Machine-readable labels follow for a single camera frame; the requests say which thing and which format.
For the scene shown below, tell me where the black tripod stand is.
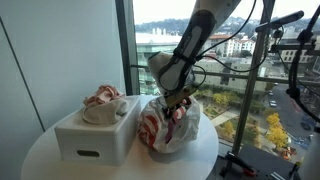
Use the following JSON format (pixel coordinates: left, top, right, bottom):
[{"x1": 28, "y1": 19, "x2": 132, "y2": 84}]
[{"x1": 269, "y1": 4, "x2": 320, "y2": 124}]

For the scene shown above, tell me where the white cloth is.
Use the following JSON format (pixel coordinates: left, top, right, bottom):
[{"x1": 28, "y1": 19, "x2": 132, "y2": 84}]
[{"x1": 82, "y1": 97, "x2": 129, "y2": 125}]

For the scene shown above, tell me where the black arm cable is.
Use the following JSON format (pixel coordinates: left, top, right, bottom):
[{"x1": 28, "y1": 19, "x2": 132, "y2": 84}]
[{"x1": 193, "y1": 0, "x2": 268, "y2": 89}]

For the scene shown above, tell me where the black camera on boom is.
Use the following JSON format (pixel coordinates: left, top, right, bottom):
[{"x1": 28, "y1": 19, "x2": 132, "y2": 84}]
[{"x1": 254, "y1": 9, "x2": 305, "y2": 33}]

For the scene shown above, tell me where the magenta cloth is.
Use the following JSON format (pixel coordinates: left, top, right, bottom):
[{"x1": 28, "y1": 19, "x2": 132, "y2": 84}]
[{"x1": 164, "y1": 109, "x2": 188, "y2": 144}]

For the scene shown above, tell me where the white storage box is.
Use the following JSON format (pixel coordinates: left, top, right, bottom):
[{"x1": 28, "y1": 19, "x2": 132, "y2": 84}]
[{"x1": 54, "y1": 95, "x2": 142, "y2": 167}]

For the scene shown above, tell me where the light pink cloth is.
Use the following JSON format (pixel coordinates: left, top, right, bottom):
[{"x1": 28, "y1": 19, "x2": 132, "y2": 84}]
[{"x1": 83, "y1": 84, "x2": 126, "y2": 108}]

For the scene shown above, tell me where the red-handled clamp tool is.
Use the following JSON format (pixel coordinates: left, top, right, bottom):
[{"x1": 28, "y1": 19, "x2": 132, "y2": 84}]
[{"x1": 224, "y1": 151, "x2": 259, "y2": 178}]

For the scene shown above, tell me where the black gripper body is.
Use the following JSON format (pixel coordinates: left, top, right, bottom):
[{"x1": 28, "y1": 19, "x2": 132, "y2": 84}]
[{"x1": 162, "y1": 97, "x2": 193, "y2": 118}]

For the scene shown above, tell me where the horizontal window rail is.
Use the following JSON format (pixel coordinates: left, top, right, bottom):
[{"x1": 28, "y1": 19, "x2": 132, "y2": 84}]
[{"x1": 129, "y1": 64, "x2": 320, "y2": 88}]

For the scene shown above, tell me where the white red-striped plastic carrier bag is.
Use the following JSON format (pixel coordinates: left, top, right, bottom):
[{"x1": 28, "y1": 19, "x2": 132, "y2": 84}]
[{"x1": 137, "y1": 94, "x2": 202, "y2": 154}]

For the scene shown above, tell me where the dark window frame post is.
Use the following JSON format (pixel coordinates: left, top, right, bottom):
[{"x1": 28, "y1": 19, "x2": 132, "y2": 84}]
[{"x1": 114, "y1": 0, "x2": 141, "y2": 97}]

